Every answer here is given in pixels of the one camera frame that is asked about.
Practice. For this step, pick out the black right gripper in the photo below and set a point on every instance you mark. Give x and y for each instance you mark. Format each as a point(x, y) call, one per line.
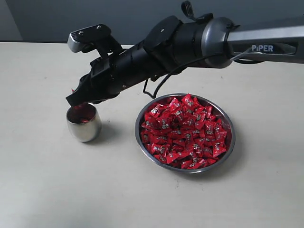
point(110, 77)

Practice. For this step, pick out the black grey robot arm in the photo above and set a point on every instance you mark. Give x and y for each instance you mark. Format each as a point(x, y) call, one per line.
point(172, 46)

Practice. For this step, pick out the stainless steel cup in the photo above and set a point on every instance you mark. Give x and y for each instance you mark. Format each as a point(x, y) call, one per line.
point(85, 132)

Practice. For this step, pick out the pile of red candies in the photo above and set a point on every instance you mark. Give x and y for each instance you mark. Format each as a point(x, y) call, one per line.
point(180, 132)

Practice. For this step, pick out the metal bowl of red candies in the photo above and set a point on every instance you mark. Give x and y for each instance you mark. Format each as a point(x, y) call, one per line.
point(217, 111)

